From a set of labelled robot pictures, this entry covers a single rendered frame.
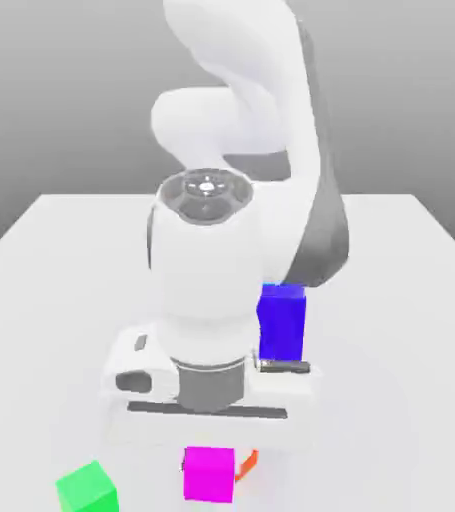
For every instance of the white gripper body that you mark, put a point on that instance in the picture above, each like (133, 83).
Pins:
(211, 430)

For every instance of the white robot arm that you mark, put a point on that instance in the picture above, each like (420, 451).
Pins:
(207, 264)

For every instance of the small magenta cube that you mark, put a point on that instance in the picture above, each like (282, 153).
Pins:
(209, 476)

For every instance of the small orange cube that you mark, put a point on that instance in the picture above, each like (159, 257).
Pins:
(250, 464)

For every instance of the small green cube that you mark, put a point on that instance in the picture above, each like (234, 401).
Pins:
(85, 490)

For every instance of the large blue box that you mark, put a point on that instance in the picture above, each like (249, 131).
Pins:
(282, 324)

